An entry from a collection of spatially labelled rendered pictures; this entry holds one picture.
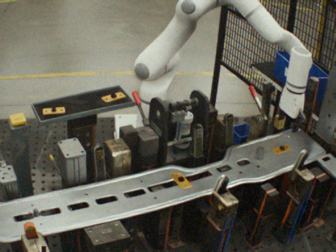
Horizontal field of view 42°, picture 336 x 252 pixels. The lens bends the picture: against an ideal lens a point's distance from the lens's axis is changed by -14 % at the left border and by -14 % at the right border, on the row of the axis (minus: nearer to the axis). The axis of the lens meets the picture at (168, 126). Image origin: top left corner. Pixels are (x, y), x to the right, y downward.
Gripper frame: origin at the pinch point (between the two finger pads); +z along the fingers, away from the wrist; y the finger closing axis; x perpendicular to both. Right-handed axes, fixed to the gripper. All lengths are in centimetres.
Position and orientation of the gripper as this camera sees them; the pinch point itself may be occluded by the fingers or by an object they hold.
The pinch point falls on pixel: (288, 123)
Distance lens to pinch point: 187.6
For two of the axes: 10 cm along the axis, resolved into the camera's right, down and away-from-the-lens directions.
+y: 4.8, 5.0, -7.2
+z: -0.9, 8.4, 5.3
